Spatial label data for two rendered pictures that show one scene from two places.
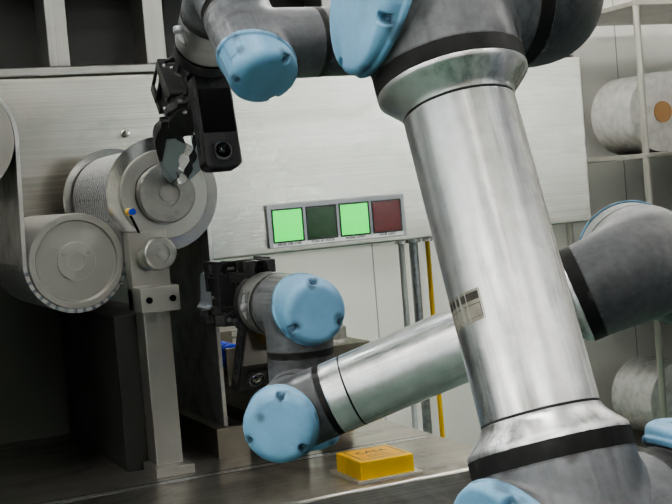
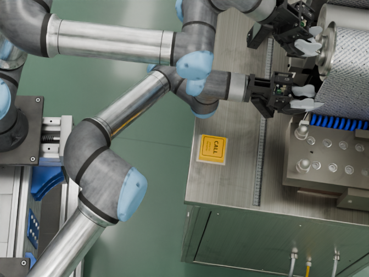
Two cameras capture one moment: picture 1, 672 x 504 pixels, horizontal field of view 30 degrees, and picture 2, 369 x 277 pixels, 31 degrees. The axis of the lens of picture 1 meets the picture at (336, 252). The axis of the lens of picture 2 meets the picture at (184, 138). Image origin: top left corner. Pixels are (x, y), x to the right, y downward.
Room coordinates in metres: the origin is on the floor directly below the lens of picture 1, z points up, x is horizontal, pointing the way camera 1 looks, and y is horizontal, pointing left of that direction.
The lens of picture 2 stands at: (1.67, -0.70, 2.64)
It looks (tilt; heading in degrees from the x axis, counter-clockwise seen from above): 67 degrees down; 113
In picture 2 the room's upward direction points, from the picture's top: 9 degrees clockwise
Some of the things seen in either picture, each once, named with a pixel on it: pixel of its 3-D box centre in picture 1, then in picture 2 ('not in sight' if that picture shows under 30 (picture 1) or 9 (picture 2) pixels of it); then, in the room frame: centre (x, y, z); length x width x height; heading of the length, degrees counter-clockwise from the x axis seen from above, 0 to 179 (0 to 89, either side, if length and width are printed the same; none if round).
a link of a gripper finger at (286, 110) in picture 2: not in sight; (289, 105); (1.60, 0.12, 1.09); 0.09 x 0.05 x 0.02; 23
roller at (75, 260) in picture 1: (55, 259); (368, 33); (1.68, 0.38, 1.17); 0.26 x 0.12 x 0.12; 24
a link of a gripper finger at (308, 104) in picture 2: not in sight; (308, 102); (1.64, 0.14, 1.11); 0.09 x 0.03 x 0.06; 23
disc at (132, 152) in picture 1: (162, 194); (327, 51); (1.62, 0.22, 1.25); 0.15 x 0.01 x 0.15; 114
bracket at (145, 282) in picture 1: (159, 352); (294, 74); (1.57, 0.23, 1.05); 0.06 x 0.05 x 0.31; 24
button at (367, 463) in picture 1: (374, 462); (212, 148); (1.47, -0.03, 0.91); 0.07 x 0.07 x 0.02; 24
